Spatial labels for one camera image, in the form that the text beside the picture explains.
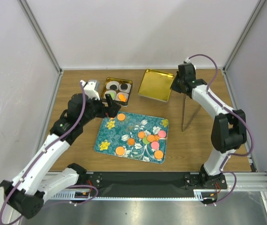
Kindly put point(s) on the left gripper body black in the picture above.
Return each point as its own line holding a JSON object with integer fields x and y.
{"x": 96, "y": 109}

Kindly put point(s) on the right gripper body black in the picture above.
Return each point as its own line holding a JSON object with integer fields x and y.
{"x": 176, "y": 83}

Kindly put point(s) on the orange fish cookie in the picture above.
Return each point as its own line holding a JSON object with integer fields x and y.
{"x": 122, "y": 98}

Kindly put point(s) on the black sandwich cookie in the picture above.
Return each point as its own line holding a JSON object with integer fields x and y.
{"x": 113, "y": 87}
{"x": 124, "y": 87}

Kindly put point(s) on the gold tin lid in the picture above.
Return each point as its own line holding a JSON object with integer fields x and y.
{"x": 156, "y": 85}

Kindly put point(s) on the metal tongs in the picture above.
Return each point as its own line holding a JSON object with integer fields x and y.
{"x": 189, "y": 111}

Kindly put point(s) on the green round cookie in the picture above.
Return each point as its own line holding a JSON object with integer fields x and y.
{"x": 112, "y": 95}

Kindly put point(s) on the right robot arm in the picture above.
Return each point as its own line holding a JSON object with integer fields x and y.
{"x": 228, "y": 132}

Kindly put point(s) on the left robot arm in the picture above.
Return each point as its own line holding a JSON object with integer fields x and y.
{"x": 27, "y": 193}

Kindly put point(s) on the orange round cookie top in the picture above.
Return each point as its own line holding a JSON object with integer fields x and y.
{"x": 121, "y": 117}

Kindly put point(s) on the white paper cup front-right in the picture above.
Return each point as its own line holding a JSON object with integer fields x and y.
{"x": 125, "y": 94}

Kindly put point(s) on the white paper cup front-left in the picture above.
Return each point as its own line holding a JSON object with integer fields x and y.
{"x": 108, "y": 93}

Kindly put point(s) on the square cookie tin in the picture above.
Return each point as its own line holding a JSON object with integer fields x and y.
{"x": 120, "y": 81}

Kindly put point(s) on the white paper cup back-left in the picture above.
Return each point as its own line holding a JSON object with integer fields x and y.
{"x": 111, "y": 83}

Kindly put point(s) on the white paper cup back-right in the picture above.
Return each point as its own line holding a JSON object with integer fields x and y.
{"x": 128, "y": 90}

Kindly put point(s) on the orange round cookie centre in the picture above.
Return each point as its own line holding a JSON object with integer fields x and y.
{"x": 141, "y": 135}

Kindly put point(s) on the teal floral tray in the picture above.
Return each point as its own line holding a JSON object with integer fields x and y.
{"x": 114, "y": 133}

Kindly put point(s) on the orange dotted cookie front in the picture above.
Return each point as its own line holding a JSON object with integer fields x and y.
{"x": 120, "y": 151}

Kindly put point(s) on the orange dotted cookie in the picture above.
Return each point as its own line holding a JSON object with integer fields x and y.
{"x": 158, "y": 154}
{"x": 120, "y": 151}

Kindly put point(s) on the green cookie under pile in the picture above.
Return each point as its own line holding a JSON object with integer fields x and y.
{"x": 145, "y": 141}

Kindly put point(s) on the orange round cookie pile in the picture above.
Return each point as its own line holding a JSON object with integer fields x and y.
{"x": 150, "y": 138}

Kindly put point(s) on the pink round cookie upper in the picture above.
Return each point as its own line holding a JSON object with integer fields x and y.
{"x": 162, "y": 134}

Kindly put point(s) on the pink round cookie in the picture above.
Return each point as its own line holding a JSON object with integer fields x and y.
{"x": 162, "y": 134}
{"x": 155, "y": 145}

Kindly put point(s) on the pink round cookie lower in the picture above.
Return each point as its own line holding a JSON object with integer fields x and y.
{"x": 155, "y": 145}

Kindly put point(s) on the orange dotted cookie right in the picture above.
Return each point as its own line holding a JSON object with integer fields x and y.
{"x": 158, "y": 154}

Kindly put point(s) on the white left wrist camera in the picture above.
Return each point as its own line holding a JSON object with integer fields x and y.
{"x": 91, "y": 88}

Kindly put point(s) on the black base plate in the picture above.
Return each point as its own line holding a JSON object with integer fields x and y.
{"x": 153, "y": 184}

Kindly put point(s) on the aluminium frame rail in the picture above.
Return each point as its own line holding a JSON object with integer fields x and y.
{"x": 240, "y": 181}

